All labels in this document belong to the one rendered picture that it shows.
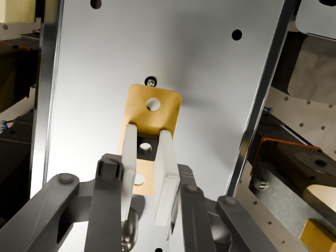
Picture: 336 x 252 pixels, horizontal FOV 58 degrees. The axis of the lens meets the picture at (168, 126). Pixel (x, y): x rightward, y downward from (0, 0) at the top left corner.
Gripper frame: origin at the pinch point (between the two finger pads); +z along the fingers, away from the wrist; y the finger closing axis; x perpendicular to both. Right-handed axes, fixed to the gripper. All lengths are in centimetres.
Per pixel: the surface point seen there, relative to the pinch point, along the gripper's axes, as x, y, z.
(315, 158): -2.6, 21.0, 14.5
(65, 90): 0.8, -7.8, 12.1
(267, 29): 10.0, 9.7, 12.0
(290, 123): -5, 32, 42
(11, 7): 7.4, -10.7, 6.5
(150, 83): 3.1, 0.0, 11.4
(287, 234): -33, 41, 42
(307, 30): 10.8, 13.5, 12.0
